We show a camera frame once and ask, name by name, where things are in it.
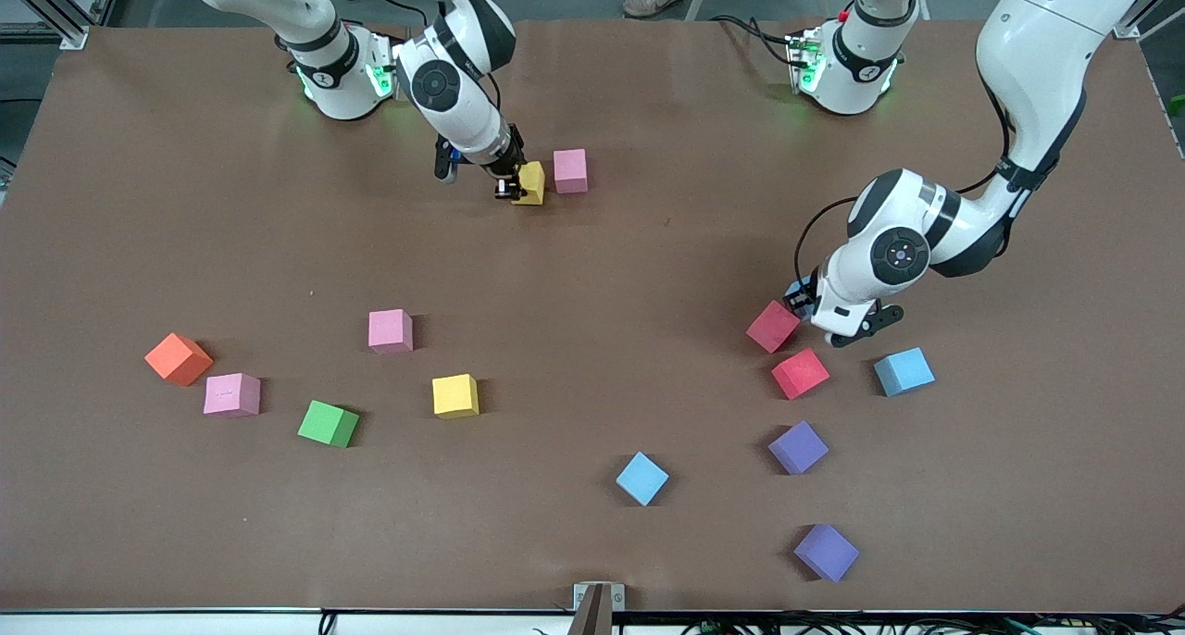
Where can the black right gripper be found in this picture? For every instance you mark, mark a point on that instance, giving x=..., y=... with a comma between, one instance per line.
x=507, y=168

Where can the yellow foam block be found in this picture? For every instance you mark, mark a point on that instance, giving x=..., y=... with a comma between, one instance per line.
x=532, y=183
x=455, y=394

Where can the red foam block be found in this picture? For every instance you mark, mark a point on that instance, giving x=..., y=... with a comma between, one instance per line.
x=772, y=327
x=800, y=372

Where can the pink foam block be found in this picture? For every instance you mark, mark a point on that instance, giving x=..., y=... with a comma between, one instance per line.
x=390, y=329
x=231, y=394
x=570, y=170

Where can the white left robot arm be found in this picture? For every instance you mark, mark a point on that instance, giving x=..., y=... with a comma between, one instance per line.
x=1037, y=43

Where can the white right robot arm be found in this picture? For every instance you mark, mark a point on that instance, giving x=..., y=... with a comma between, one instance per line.
x=338, y=98

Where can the purple foam block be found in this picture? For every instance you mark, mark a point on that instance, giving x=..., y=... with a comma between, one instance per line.
x=797, y=446
x=826, y=552

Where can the green foam block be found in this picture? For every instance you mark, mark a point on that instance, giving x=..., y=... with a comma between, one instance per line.
x=326, y=422

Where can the brown table cover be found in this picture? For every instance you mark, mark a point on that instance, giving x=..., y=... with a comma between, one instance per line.
x=139, y=246

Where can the orange foam block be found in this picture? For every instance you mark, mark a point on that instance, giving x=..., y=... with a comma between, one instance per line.
x=178, y=357

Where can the small green object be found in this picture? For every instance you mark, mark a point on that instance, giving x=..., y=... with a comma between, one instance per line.
x=1178, y=105

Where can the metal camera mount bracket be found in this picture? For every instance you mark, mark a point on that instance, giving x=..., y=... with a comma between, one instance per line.
x=598, y=603

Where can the aluminium frame post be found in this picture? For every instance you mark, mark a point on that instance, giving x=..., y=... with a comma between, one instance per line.
x=1139, y=15
x=56, y=19

